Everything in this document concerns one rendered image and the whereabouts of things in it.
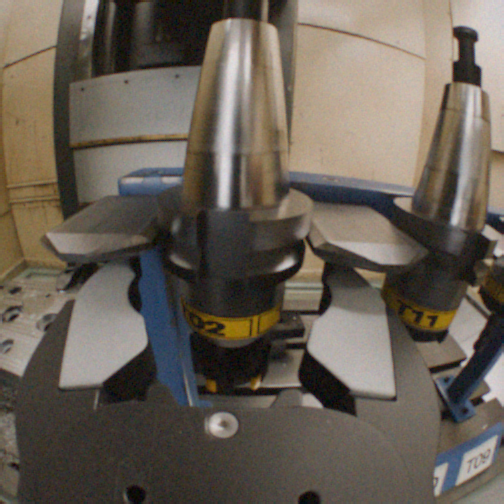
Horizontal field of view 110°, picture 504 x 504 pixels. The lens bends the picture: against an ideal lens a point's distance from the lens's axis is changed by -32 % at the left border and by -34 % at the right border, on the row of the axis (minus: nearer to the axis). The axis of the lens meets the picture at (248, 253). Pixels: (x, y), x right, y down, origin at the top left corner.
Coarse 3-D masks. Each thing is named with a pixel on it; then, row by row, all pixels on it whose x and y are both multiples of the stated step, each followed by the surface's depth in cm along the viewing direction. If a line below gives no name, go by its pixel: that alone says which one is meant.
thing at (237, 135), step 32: (224, 32) 7; (256, 32) 7; (224, 64) 7; (256, 64) 7; (224, 96) 7; (256, 96) 7; (192, 128) 8; (224, 128) 8; (256, 128) 8; (192, 160) 9; (224, 160) 8; (256, 160) 8; (288, 160) 9; (192, 192) 9; (224, 192) 8; (256, 192) 8; (288, 192) 10
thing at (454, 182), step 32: (448, 96) 8; (480, 96) 7; (448, 128) 9; (480, 128) 8; (448, 160) 9; (480, 160) 8; (416, 192) 11; (448, 192) 9; (480, 192) 8; (480, 224) 9
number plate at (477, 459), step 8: (488, 440) 18; (480, 448) 18; (488, 448) 18; (464, 456) 18; (472, 456) 18; (480, 456) 18; (488, 456) 17; (464, 464) 17; (472, 464) 17; (480, 464) 17; (488, 464) 17; (464, 472) 17; (472, 472) 17; (456, 480) 17; (464, 480) 17
